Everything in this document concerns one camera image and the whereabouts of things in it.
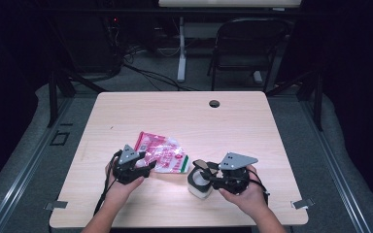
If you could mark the grey tape tab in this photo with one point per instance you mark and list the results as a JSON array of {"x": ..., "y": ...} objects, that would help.
[
  {"x": 56, "y": 205},
  {"x": 302, "y": 203}
]

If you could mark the aluminium floor rail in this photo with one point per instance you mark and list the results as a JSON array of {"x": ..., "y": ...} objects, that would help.
[
  {"x": 333, "y": 161},
  {"x": 22, "y": 174}
]

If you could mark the black folding chair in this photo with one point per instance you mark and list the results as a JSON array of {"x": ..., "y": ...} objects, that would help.
[{"x": 249, "y": 42}]

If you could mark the red white plastic bag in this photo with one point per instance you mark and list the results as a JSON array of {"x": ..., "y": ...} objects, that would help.
[{"x": 165, "y": 155}]

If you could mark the person's left hand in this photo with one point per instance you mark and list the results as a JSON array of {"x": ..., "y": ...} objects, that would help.
[{"x": 123, "y": 192}]

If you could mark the person's right hand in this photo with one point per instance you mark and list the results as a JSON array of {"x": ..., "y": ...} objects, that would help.
[{"x": 249, "y": 200}]

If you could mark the black computer tower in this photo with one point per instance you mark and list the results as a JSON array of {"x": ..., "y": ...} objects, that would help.
[{"x": 90, "y": 42}]

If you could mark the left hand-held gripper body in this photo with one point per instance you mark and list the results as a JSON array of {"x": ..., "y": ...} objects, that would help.
[{"x": 126, "y": 170}]

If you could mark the black metal stand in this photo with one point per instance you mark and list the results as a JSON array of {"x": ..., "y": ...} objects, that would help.
[
  {"x": 53, "y": 97},
  {"x": 317, "y": 103}
]

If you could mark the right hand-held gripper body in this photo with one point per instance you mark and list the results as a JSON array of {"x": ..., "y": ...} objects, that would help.
[{"x": 233, "y": 181}]

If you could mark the white desk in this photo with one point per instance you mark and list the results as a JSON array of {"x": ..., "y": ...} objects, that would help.
[{"x": 182, "y": 48}]

